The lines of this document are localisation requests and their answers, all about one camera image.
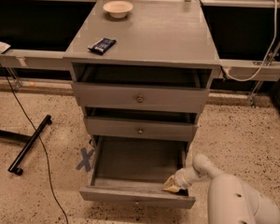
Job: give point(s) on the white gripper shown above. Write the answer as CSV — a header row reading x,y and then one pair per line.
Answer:
x,y
180,180

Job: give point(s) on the grey bottom drawer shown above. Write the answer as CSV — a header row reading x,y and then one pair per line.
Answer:
x,y
132,170

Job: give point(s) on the grey drawer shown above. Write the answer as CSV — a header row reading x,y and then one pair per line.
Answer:
x,y
132,170
141,129
151,98

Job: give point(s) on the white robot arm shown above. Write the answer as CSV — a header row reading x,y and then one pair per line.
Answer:
x,y
230,200

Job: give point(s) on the grey middle drawer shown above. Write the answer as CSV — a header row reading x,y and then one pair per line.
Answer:
x,y
141,129

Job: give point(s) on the grey top drawer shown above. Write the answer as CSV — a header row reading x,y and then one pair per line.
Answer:
x,y
151,98

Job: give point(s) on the grey drawer cabinet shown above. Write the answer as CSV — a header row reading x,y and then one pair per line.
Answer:
x,y
146,76

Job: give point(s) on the blue tape cross mark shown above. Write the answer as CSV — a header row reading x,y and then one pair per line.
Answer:
x,y
85,162

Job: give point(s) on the dark blue snack packet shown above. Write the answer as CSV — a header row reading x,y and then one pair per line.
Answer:
x,y
102,46

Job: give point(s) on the white ceramic bowl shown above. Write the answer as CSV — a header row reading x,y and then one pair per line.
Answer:
x,y
118,9

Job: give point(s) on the black wheeled stand base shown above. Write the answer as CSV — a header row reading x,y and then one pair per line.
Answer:
x,y
28,141

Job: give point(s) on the grey metal rail frame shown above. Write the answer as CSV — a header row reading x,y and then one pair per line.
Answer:
x,y
42,33

